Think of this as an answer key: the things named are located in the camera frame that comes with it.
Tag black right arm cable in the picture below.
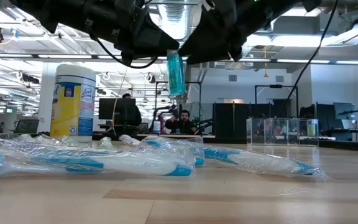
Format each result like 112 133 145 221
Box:
277 0 340 118

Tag silver ceiling duct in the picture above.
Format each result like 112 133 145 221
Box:
157 2 195 41

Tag wooden desk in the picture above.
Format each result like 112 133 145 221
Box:
137 133 216 139

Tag black aluminium table frame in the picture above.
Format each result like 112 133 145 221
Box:
0 132 358 153

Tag long ceiling light strip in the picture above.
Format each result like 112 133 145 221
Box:
0 52 358 66

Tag black computer monitor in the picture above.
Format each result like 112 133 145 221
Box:
98 98 136 121

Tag person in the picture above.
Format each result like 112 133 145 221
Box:
121 92 142 127
165 109 198 135

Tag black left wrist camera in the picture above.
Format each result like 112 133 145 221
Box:
120 46 136 68

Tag white pillar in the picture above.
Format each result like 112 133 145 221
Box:
37 62 62 133

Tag clear acrylic organizer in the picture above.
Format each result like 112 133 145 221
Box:
246 117 319 147

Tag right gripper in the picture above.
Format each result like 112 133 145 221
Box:
178 0 279 65

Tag yellow disinfecting wipes canister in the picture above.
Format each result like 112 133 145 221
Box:
50 64 96 143

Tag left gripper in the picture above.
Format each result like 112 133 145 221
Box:
82 0 180 60

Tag black partition panels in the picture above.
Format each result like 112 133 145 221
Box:
213 102 291 139

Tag black frame rig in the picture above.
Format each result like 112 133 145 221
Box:
255 84 298 119
155 80 202 131

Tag teal mouthwash bottle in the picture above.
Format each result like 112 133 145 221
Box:
166 50 186 96

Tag green toothbrush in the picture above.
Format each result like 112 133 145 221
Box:
99 136 114 149

